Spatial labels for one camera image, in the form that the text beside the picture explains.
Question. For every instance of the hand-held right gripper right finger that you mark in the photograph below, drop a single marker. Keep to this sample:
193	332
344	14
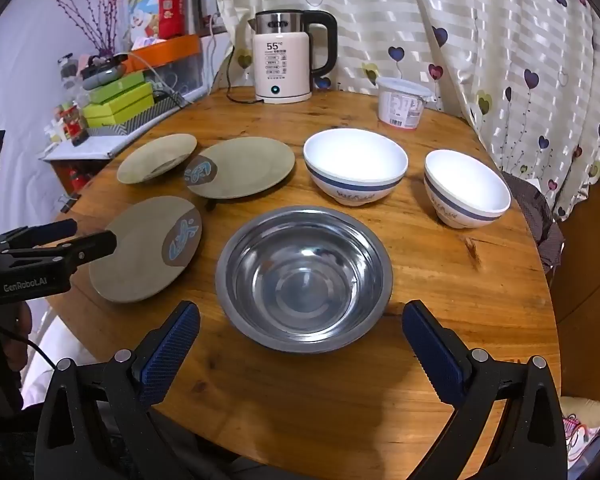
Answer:
430	355

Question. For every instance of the clear glass bottle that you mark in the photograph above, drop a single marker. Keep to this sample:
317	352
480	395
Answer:
69	75

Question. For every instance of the purple flower branches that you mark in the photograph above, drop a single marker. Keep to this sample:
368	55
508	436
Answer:
97	15

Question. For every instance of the dark green box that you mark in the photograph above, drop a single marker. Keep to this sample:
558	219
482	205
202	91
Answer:
117	85

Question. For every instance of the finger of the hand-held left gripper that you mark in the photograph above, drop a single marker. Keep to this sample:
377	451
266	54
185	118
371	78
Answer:
55	231
92	247

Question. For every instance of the pink white sneaker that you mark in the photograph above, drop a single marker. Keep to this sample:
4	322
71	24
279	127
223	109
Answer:
582	430

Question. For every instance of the wooden cabinet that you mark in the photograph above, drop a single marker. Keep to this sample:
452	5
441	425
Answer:
587	300

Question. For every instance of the small white bowl blue band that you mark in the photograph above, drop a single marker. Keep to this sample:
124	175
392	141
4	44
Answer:
467	185

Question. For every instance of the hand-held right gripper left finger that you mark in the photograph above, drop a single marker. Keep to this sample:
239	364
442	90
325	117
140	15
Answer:
172	355

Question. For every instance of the large grey plate blue print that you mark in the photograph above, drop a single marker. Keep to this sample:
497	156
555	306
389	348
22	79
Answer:
250	165

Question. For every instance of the lime green box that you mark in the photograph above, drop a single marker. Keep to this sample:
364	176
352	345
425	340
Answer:
125	119
120	101

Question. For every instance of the stainless steel bowl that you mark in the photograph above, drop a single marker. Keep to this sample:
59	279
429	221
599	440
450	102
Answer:
305	280

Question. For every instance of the orange lid storage box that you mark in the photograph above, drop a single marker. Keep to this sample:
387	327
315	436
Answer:
167	50

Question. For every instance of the white electric kettle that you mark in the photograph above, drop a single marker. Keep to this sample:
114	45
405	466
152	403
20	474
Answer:
280	65

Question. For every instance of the black handheld device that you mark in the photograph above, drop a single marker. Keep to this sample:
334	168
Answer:
107	62

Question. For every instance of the small plain grey plate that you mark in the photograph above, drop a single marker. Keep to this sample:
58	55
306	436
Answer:
150	160

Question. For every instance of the zigzag patterned tray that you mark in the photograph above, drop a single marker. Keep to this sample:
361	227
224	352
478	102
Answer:
145	122

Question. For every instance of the white shelf board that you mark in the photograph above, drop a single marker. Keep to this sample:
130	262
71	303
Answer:
100	146

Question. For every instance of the person's left hand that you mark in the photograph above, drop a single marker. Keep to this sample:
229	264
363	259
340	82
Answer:
22	321

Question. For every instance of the colourful cartoon snack bag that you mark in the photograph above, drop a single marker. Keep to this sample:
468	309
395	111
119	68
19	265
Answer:
142	10

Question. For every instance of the white plastic tub with lid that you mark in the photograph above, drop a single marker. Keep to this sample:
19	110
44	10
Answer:
402	105

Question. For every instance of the grey handheld device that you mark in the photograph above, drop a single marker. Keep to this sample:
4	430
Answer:
102	77

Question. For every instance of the medium grey plate blue print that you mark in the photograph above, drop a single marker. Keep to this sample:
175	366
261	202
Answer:
135	255

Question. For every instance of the large white bowl blue band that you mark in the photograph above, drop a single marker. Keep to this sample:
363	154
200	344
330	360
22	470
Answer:
352	157

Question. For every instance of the black binder clip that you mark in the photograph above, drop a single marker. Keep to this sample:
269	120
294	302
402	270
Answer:
69	203

